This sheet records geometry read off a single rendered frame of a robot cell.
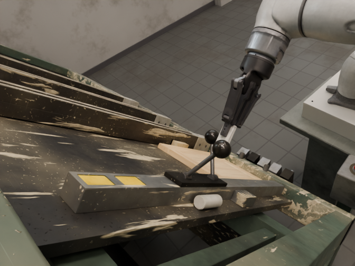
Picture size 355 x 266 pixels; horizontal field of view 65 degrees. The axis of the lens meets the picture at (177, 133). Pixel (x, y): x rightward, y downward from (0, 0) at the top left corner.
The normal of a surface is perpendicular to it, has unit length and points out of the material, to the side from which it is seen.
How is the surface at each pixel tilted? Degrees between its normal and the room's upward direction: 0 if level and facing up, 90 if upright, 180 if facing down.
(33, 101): 90
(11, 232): 51
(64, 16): 90
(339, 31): 99
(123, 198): 90
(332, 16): 70
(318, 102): 2
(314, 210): 39
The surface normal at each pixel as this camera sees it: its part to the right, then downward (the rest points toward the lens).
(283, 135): -0.22, -0.69
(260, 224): -0.59, -0.15
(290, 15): -0.71, 0.33
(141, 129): 0.70, 0.38
